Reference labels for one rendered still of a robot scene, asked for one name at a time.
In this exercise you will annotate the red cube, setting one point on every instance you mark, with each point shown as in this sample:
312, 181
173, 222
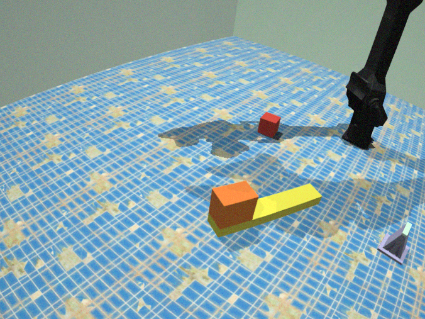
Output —
269, 124

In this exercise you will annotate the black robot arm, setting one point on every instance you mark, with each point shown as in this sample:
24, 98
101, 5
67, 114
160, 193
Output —
366, 89

